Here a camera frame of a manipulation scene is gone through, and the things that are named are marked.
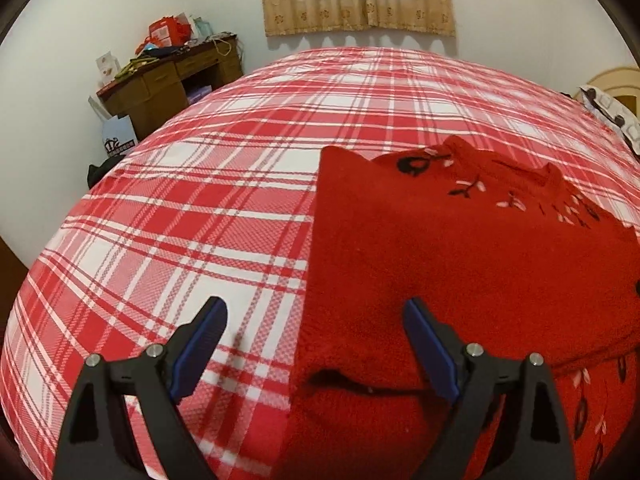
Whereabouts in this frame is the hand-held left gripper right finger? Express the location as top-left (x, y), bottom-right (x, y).
top-left (402, 298), bottom-right (576, 480)

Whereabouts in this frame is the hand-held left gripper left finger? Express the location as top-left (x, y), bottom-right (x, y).
top-left (54, 296), bottom-right (230, 480)

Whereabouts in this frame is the red knitted sweater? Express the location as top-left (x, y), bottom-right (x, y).
top-left (285, 135), bottom-right (640, 480)

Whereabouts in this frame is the bed with red plaid sheet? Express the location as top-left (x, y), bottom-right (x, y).
top-left (0, 46), bottom-right (640, 480)

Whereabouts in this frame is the black bag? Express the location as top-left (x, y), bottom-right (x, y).
top-left (87, 157), bottom-right (126, 188)

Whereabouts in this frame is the white printed paper bag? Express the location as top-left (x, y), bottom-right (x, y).
top-left (89, 96), bottom-right (139, 161)

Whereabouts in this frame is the brown wooden desk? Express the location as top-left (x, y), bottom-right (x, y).
top-left (96, 34), bottom-right (244, 141)

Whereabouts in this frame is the green cloth bundle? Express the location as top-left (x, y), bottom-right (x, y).
top-left (115, 55), bottom-right (151, 79)

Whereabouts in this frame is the white printed box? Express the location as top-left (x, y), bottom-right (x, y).
top-left (96, 51), bottom-right (121, 87)

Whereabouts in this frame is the patterned pillow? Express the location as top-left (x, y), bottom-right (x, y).
top-left (577, 85), bottom-right (640, 156)

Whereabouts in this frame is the red gift bag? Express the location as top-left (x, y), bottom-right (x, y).
top-left (149, 17), bottom-right (193, 47)

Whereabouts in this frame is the beige wooden headboard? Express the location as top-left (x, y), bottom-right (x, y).
top-left (585, 64), bottom-right (640, 111)

